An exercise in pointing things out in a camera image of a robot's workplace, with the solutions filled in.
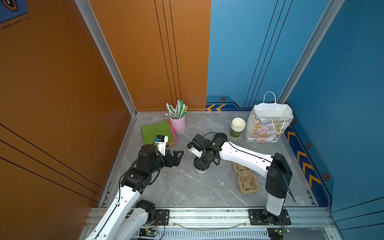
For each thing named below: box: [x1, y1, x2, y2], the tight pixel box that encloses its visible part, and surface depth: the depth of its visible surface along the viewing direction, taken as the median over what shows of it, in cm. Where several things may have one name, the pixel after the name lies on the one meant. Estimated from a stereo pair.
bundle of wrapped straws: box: [165, 98, 189, 119], surface depth 101 cm
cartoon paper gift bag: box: [245, 91, 294, 144], surface depth 93 cm
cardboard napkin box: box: [166, 119, 178, 148], surface depth 100 cm
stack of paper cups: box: [230, 117, 246, 139], surface depth 99 cm
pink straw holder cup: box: [169, 115, 186, 134], surface depth 105 cm
